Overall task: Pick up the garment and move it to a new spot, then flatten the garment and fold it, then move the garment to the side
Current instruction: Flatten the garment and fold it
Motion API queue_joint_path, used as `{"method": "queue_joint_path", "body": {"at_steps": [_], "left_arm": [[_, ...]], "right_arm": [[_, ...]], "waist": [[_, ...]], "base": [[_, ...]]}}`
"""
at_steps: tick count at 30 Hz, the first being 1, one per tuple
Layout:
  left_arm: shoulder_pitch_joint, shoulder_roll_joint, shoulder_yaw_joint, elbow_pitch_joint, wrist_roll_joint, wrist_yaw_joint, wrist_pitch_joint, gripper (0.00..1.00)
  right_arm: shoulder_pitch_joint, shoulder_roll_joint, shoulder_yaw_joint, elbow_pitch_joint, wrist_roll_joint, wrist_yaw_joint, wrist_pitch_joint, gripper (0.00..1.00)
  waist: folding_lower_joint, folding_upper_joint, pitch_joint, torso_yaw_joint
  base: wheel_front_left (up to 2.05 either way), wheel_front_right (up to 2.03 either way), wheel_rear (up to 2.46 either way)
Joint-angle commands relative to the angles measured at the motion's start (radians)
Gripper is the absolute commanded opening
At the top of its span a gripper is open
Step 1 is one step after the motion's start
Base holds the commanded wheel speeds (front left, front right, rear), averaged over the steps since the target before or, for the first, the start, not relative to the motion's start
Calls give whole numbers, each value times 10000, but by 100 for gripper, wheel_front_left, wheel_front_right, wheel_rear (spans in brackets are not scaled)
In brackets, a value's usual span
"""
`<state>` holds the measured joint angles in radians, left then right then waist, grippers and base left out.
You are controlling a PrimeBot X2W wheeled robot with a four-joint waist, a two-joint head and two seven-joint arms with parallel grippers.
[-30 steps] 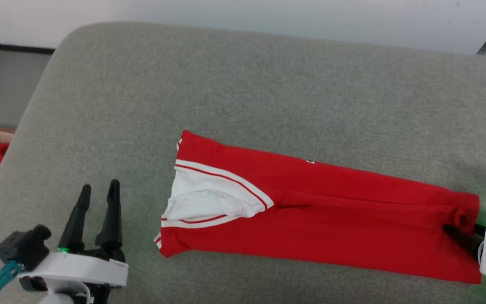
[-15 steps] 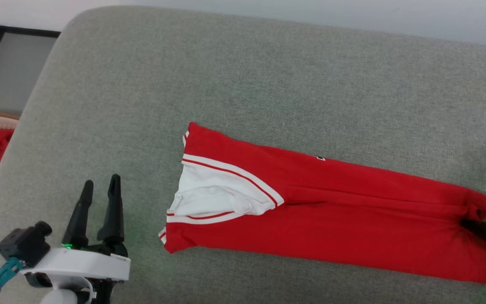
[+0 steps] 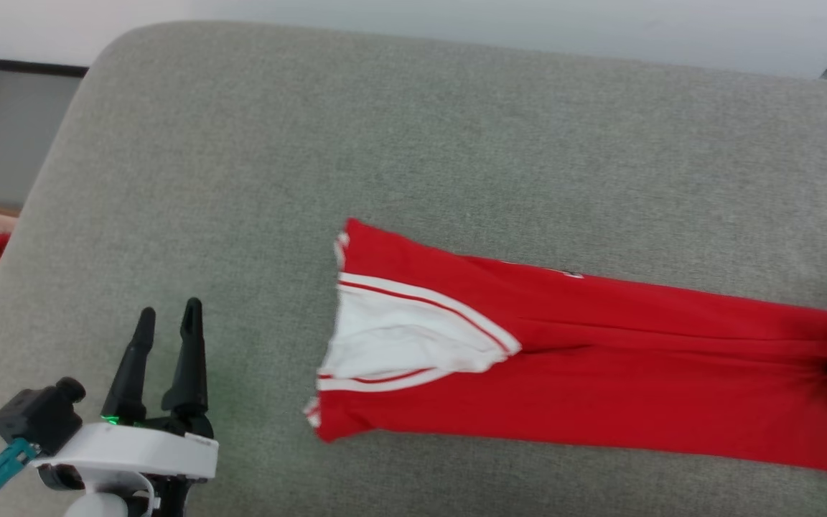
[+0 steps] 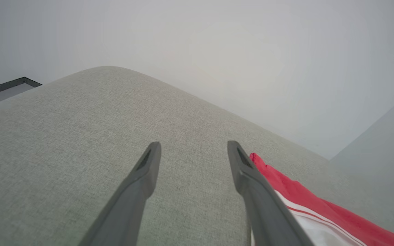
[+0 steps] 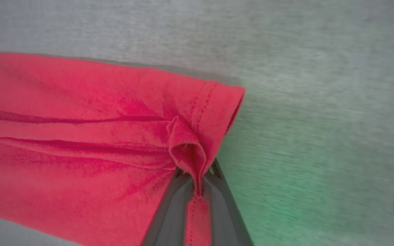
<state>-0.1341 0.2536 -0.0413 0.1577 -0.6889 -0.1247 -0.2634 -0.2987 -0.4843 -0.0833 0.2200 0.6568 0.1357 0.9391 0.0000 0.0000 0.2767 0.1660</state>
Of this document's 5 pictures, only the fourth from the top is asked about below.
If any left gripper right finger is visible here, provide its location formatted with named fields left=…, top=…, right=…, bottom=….
left=227, top=140, right=314, bottom=246

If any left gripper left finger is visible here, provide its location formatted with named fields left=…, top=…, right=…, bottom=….
left=78, top=142, right=162, bottom=246

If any red white basketball jersey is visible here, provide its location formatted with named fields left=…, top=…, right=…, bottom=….
left=250, top=153, right=394, bottom=246

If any dark metal frame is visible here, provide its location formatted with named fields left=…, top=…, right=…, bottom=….
left=0, top=77, right=43, bottom=110

